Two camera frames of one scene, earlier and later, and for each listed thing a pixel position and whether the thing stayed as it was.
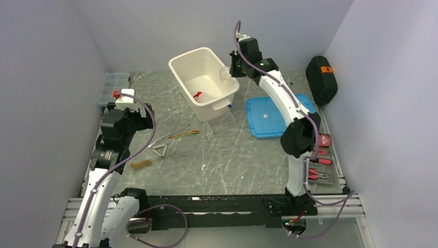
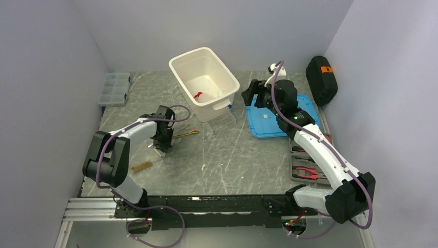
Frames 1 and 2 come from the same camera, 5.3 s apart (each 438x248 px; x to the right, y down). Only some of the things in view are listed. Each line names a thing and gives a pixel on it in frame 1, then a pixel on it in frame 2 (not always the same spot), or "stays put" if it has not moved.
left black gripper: [144, 122] → [165, 146]
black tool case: [321, 80] stays put
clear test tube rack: [220, 122] stays put
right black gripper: [234, 56] → [255, 88]
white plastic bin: [198, 74] stays put
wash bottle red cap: [198, 94] stays put
